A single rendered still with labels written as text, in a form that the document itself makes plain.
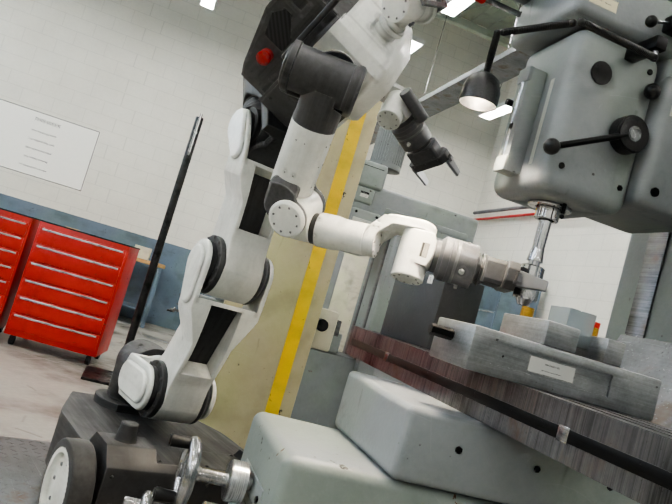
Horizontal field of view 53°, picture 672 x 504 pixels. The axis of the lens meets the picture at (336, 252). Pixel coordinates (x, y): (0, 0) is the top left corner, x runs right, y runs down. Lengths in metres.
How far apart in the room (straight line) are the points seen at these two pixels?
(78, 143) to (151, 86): 1.33
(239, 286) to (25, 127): 8.95
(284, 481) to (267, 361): 1.91
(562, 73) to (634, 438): 0.72
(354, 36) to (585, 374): 0.76
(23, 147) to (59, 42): 1.57
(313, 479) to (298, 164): 0.59
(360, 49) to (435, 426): 0.74
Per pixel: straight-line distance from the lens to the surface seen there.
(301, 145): 1.31
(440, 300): 1.61
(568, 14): 1.37
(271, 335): 2.94
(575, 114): 1.32
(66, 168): 10.27
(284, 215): 1.34
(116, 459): 1.46
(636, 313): 1.68
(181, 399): 1.71
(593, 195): 1.32
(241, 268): 1.58
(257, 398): 2.98
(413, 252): 1.30
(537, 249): 1.36
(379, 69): 1.39
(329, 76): 1.27
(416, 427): 1.10
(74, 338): 5.69
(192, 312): 1.58
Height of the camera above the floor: 1.00
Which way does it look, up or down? 4 degrees up
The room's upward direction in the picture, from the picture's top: 16 degrees clockwise
